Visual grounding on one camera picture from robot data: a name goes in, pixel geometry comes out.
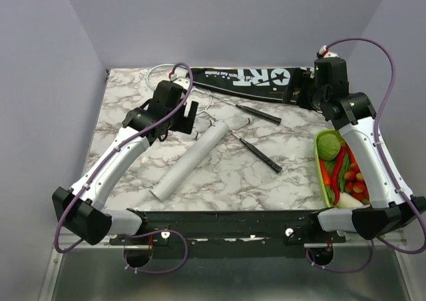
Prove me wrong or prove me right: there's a white shuttlecock tube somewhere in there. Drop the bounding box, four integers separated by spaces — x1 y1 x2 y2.
149 121 230 202

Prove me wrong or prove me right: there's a white feather shuttlecock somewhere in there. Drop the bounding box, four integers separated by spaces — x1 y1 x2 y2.
225 116 251 131

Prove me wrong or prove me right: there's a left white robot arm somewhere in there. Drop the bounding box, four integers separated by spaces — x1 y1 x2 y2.
52 78 198 245

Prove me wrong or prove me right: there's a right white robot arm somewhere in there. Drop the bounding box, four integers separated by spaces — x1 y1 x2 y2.
283 57 425 242

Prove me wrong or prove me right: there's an upper badminton racket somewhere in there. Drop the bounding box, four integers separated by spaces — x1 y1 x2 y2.
145 63 282 125

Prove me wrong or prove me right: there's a badminton racket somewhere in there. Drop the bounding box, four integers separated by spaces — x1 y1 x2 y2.
230 129 282 174
145 63 282 125

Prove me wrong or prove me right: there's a lower badminton racket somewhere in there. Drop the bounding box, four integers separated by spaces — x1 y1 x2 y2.
230 129 282 174

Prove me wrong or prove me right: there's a black racket bag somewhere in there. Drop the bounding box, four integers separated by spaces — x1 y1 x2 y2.
192 67 313 104

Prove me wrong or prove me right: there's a green vegetable tray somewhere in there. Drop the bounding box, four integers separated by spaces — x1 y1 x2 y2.
314 129 373 210

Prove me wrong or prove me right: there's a green cabbage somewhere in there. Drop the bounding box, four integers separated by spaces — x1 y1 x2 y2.
317 134 341 161

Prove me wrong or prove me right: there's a red chili pepper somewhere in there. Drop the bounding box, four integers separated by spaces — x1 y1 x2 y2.
331 146 347 205

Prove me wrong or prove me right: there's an orange carrot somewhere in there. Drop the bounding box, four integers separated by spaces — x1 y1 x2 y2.
319 158 331 186

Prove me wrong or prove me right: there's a red cherry tomatoes bunch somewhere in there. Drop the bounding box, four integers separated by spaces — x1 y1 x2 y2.
343 162 369 199

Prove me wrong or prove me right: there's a white radish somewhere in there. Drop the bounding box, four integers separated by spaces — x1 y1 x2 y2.
336 192 363 208

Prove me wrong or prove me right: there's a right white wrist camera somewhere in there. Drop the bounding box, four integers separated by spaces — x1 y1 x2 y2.
316 45 339 59

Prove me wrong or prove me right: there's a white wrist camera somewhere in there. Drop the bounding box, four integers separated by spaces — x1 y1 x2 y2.
169 73 190 90
316 45 339 59

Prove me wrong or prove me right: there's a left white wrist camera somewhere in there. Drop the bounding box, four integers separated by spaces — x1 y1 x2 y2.
169 73 190 90

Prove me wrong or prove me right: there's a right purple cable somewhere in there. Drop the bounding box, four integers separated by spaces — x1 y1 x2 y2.
319 38 426 254

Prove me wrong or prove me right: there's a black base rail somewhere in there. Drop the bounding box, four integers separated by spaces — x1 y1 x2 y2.
110 210 345 262

